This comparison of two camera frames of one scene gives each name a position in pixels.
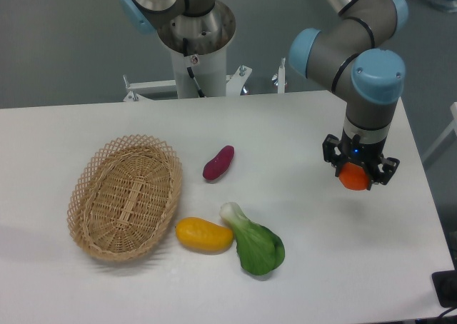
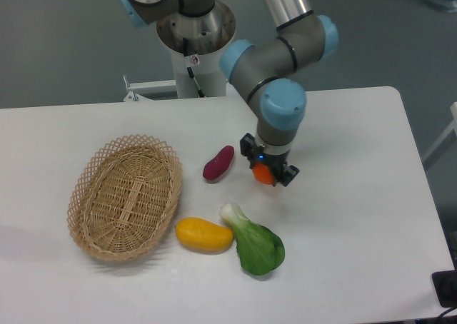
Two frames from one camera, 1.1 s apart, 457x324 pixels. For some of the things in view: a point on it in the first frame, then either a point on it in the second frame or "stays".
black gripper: x=354 y=150 to x=256 y=153
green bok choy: x=259 y=250 stays
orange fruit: x=353 y=176 to x=263 y=174
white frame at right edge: x=453 y=127 stays
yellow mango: x=203 y=235 stays
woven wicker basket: x=124 y=196 stays
